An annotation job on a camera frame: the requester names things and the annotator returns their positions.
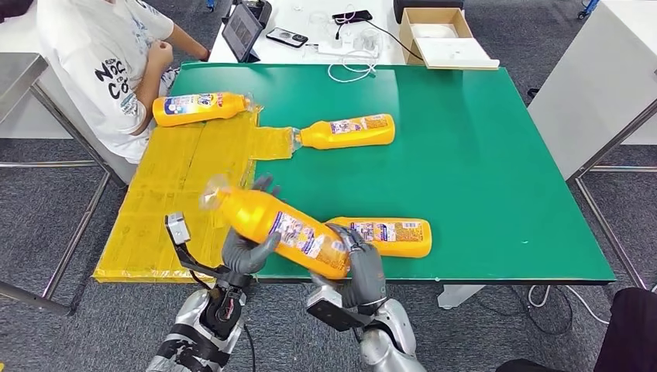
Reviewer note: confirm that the person's right hand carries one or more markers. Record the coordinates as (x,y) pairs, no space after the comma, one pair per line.
(160,53)

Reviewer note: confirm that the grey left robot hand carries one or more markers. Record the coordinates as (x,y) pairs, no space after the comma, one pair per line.
(244,259)

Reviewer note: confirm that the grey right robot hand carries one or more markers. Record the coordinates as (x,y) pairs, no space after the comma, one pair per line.
(367,277)

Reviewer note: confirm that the orange detergent bottle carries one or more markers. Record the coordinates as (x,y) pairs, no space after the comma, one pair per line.
(205,115)
(256,215)
(410,246)
(349,139)

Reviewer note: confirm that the person's right forearm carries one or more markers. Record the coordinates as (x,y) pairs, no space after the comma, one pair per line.
(143,97)

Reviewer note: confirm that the person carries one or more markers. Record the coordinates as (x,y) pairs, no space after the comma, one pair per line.
(87,51)

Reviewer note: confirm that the black tablet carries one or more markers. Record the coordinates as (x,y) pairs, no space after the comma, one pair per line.
(240,31)

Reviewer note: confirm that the white table leg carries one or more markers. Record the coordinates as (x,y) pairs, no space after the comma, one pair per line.
(457,297)

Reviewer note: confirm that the black device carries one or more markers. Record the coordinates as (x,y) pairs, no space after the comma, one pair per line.
(258,10)

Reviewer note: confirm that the white workbench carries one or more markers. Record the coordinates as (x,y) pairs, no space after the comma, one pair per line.
(590,77)
(18,77)

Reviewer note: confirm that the dark bag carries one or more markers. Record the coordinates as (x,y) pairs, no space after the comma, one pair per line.
(13,7)

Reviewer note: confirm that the white power strip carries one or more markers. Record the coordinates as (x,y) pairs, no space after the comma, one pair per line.
(333,49)

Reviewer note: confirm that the white power adapter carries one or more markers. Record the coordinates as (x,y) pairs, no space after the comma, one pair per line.
(369,40)

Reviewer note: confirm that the white flat lid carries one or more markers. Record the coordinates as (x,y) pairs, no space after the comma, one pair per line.
(460,53)

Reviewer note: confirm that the cardboard box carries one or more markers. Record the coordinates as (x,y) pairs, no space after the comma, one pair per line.
(407,31)

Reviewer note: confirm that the white foam insert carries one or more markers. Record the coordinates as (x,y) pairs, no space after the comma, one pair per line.
(433,31)

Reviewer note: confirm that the black chair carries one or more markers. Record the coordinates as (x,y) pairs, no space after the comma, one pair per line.
(631,334)

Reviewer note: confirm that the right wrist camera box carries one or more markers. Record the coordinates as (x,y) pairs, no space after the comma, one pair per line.
(333,310)

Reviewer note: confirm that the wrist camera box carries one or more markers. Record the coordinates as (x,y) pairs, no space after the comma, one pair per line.
(177,228)
(333,310)

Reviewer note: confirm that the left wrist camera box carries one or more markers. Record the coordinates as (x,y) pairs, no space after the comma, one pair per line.
(177,228)

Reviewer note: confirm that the black smartphone round camera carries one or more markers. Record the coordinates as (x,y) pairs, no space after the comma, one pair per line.
(286,37)

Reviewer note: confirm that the blue cart frame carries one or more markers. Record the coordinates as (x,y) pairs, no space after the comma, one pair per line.
(586,6)

